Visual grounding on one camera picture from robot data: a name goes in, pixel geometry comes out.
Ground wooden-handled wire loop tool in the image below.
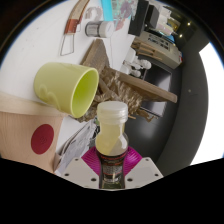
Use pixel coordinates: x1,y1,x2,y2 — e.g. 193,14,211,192
59,0,91,57

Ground black flat box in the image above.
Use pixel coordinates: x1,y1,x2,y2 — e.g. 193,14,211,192
143,3,162,31
128,0,150,37

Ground clear white-capped drink bottle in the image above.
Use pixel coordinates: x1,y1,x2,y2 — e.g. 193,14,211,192
94,100,130,190

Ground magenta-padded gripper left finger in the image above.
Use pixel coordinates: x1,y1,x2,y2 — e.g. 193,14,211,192
61,146,103,190

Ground black wall screen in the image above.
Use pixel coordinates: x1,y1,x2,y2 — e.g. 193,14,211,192
141,61,184,101

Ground small white-lidded jar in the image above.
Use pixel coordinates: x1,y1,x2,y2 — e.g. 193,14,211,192
84,20,115,38

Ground white plaster bust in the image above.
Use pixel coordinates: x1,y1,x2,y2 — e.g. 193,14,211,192
122,64,143,80
131,57,153,72

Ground white cabinet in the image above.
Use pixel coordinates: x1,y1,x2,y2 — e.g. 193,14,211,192
139,31,184,69

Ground long white ceiling light strip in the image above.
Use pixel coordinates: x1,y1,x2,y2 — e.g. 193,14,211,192
189,41,224,166

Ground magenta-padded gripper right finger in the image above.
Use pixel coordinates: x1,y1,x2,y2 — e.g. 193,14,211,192
123,146,164,190

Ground golden figure sculpture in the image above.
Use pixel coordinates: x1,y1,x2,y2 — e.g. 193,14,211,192
79,38,179,124

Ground flat round red coaster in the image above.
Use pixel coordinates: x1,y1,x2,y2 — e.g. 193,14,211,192
30,123,55,156

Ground light wooden tray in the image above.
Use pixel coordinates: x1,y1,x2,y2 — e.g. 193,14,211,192
0,91,68,174

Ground yellow-green mug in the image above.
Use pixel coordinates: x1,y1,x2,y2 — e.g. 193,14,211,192
33,62,100,119

